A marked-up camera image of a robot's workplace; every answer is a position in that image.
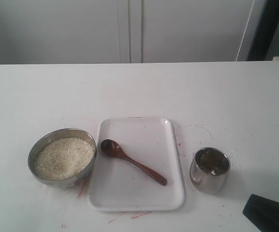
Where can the brown wooden spoon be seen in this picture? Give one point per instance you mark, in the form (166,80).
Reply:
(113,149)

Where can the steel bowl of rice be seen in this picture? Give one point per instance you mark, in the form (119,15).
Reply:
(63,157)

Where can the small steel cup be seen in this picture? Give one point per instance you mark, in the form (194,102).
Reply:
(209,170)

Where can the white rectangular tray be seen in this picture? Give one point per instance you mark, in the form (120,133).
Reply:
(118,185)

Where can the white cabinet doors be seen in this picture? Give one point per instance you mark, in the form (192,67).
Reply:
(123,31)

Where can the dark vertical post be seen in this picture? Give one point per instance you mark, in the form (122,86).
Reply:
(265,31)

